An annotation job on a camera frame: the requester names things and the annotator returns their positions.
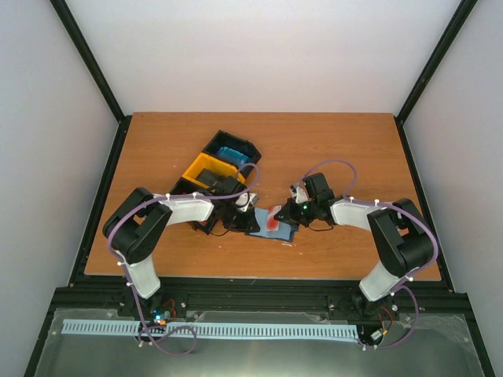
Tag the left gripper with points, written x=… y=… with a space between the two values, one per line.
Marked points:
x=247 y=224

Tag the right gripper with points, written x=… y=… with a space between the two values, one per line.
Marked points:
x=288 y=212

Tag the red white credit card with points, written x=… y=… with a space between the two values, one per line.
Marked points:
x=271 y=224

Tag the blue leather card holder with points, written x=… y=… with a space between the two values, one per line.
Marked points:
x=285 y=233

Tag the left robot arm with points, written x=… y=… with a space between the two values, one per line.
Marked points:
x=135 y=228

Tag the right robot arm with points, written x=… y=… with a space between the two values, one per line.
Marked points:
x=404 y=244

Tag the black card stack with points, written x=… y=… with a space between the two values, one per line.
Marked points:
x=210 y=178

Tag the blue card stack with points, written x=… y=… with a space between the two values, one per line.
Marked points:
x=233 y=156

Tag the black bin with red cards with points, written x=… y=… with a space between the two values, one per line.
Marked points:
x=188 y=205

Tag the yellow middle bin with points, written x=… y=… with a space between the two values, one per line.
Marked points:
x=204 y=160

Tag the left controller board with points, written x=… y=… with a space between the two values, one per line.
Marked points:
x=165 y=313

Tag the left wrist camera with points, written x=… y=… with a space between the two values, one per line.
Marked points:
x=246 y=200

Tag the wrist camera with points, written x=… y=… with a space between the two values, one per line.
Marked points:
x=246 y=200
x=298 y=194

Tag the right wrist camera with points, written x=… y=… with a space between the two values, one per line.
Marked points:
x=298 y=194

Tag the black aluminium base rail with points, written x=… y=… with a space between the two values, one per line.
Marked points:
x=331 y=300

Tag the light blue cable duct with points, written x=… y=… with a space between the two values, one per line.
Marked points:
x=221 y=331

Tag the left black frame post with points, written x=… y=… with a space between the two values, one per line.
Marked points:
x=79 y=41

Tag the black frame post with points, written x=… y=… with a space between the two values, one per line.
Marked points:
x=451 y=31
x=79 y=41

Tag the right black frame post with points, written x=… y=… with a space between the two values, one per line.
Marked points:
x=451 y=31

